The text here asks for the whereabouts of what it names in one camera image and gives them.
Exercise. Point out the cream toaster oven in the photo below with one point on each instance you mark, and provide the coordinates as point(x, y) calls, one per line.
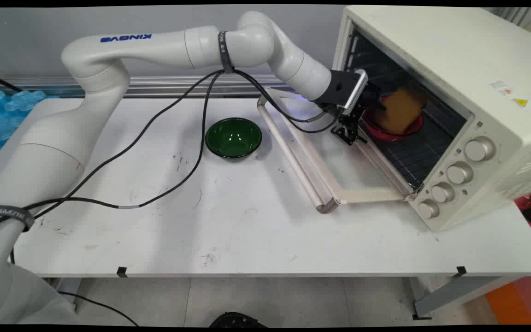
point(454, 60)

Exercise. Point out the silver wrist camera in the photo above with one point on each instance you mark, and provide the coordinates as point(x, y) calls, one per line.
point(355, 92)

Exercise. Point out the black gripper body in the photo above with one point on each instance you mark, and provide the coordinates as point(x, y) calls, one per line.
point(337, 87)

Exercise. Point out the dark green bowl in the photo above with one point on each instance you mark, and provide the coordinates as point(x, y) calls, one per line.
point(233, 137)

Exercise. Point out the orange floor panel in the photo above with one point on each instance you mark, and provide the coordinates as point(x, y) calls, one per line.
point(510, 304)

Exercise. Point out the large silver oven knob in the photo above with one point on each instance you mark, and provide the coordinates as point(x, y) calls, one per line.
point(479, 149)

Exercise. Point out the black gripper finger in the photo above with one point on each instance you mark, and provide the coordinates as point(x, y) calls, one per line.
point(349, 129)
point(375, 100)

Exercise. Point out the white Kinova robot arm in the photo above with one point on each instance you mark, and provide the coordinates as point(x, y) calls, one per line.
point(109, 60)

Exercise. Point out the glass oven door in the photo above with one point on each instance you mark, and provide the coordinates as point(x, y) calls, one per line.
point(334, 161)

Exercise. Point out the black object on floor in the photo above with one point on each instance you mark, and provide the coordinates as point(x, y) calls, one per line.
point(237, 320)

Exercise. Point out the grey table leg beam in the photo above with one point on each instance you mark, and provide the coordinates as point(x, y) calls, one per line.
point(459, 293)

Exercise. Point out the red bowl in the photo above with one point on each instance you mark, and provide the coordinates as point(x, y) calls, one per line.
point(397, 133)

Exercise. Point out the brown toast slice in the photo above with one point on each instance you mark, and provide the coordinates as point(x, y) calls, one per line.
point(401, 110)

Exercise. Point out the aluminium rail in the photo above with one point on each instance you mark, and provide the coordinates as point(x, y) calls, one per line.
point(178, 85)

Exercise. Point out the black tape piece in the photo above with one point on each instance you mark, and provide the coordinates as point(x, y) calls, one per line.
point(121, 271)
point(461, 271)

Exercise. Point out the white label sticker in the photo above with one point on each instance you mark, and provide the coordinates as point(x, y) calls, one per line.
point(500, 87)

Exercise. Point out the yellow warning sticker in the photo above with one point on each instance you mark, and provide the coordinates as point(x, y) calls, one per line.
point(520, 103)

